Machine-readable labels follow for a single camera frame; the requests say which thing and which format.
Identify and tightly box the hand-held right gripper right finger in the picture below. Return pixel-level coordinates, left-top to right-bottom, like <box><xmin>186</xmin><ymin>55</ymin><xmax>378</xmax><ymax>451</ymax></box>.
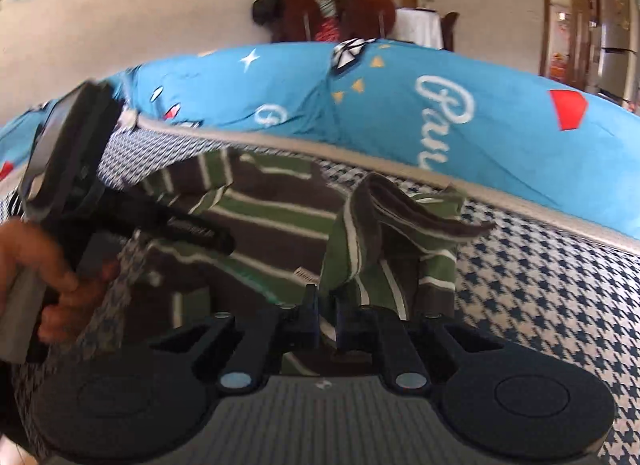
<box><xmin>336</xmin><ymin>299</ymin><xmax>503</xmax><ymax>391</ymax></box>

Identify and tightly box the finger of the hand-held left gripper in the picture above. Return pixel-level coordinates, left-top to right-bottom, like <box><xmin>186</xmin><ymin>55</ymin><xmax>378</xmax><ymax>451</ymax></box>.
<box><xmin>105</xmin><ymin>189</ymin><xmax>237</xmax><ymax>257</ymax></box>

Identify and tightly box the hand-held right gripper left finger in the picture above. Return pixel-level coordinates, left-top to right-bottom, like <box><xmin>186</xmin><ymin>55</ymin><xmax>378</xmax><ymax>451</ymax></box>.
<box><xmin>147</xmin><ymin>285</ymin><xmax>321</xmax><ymax>393</ymax></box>

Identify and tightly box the green brown striped t-shirt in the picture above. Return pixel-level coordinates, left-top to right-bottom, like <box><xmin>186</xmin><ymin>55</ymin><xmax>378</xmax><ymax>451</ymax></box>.
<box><xmin>117</xmin><ymin>148</ymin><xmax>496</xmax><ymax>376</ymax></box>

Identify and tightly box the person's left hand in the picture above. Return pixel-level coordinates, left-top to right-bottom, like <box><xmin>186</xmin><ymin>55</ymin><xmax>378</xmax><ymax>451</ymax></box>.
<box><xmin>0</xmin><ymin>220</ymin><xmax>121</xmax><ymax>343</ymax></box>

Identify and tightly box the houndstooth sofa mat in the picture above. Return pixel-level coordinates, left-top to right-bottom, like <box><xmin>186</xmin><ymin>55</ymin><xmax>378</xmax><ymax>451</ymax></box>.
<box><xmin>0</xmin><ymin>130</ymin><xmax>640</xmax><ymax>465</ymax></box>

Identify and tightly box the blue printed sofa cover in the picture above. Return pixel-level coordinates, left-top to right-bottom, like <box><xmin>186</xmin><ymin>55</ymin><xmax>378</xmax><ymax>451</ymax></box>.
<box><xmin>0</xmin><ymin>38</ymin><xmax>640</xmax><ymax>241</ymax></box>

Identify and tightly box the brown wooden chair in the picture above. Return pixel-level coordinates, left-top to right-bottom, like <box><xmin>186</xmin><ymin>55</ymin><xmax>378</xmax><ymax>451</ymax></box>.
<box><xmin>336</xmin><ymin>0</ymin><xmax>397</xmax><ymax>41</ymax></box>
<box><xmin>272</xmin><ymin>0</ymin><xmax>321</xmax><ymax>43</ymax></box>

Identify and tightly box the red floral cloth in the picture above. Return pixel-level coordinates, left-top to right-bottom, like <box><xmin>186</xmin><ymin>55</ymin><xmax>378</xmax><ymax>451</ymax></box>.
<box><xmin>315</xmin><ymin>18</ymin><xmax>341</xmax><ymax>42</ymax></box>

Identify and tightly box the table with white tablecloth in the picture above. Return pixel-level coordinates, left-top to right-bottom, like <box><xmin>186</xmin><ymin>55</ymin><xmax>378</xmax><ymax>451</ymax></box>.
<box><xmin>392</xmin><ymin>8</ymin><xmax>446</xmax><ymax>50</ymax></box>

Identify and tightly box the dark wooden chair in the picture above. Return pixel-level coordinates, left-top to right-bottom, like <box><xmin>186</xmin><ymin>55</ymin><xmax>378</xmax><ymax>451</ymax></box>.
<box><xmin>441</xmin><ymin>12</ymin><xmax>460</xmax><ymax>52</ymax></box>

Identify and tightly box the silver refrigerator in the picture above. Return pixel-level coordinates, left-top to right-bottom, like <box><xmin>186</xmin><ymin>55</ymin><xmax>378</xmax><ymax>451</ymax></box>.
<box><xmin>597</xmin><ymin>0</ymin><xmax>640</xmax><ymax>101</ymax></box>

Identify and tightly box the wooden doorway frame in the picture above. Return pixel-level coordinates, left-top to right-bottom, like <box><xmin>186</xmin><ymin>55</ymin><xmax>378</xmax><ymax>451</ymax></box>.
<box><xmin>539</xmin><ymin>0</ymin><xmax>601</xmax><ymax>91</ymax></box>

